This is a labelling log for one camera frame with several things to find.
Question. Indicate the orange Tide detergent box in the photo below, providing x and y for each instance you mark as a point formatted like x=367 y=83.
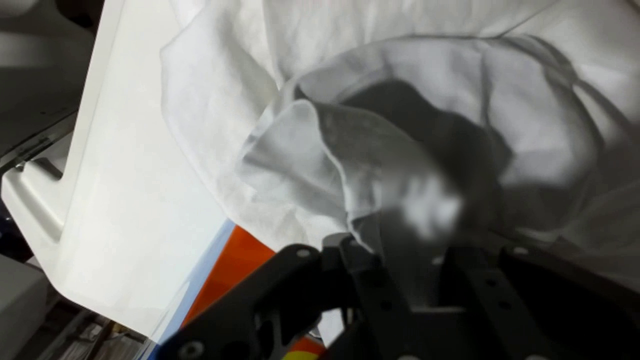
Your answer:
x=232 y=273

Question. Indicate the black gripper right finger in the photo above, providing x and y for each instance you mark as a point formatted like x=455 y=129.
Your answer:
x=533 y=313

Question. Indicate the white washing machine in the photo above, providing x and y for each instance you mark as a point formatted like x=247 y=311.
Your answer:
x=132 y=201

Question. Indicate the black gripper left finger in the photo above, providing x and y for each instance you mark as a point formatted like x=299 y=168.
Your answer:
x=267 y=306

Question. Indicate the white cloth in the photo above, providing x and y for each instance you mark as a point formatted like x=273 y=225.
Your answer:
x=373 y=166
x=221 y=81

